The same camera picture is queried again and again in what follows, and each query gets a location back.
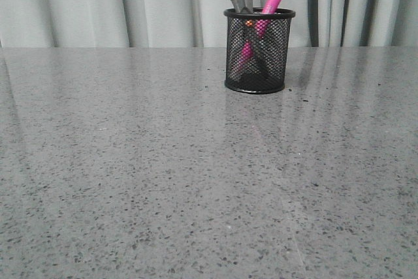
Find pink highlighter pen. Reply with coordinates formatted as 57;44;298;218
235;0;284;80

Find grey orange scissors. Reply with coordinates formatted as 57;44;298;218
226;0;268;84

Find black mesh pen cup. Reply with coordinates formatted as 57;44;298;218
223;7;296;94

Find grey curtain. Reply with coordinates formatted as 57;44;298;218
1;0;417;48

